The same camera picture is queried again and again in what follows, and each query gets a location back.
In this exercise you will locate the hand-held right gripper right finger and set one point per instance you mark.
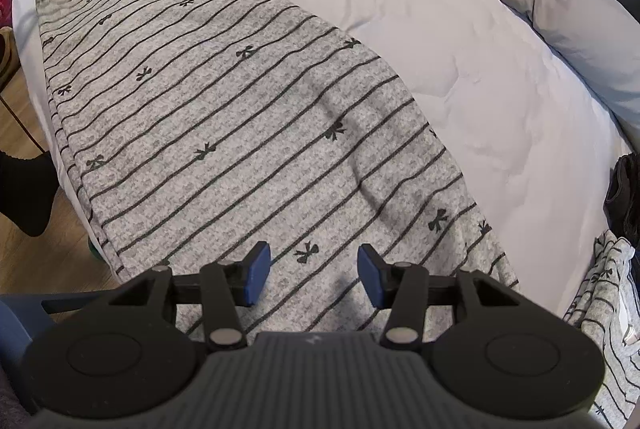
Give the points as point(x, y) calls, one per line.
point(370, 276)

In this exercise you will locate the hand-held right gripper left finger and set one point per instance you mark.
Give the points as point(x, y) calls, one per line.
point(257, 274)

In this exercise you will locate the grey striped pants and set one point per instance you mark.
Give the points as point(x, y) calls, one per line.
point(250, 109)

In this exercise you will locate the pink cloth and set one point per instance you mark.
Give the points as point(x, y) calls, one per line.
point(4, 6)

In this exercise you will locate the tan slipper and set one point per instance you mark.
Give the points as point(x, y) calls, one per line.
point(7, 56)

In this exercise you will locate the person's black-socked foot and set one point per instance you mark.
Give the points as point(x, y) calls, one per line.
point(25, 194)

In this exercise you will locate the grey striped folded top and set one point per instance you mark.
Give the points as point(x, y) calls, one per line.
point(607, 309)

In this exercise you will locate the dark folded cloth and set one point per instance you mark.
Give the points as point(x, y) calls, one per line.
point(625, 204)

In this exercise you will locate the bed with pale grey sheet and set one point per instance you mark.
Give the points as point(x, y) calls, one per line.
point(400, 9)

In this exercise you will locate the grey pillow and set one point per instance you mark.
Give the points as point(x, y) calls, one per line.
point(575, 19)

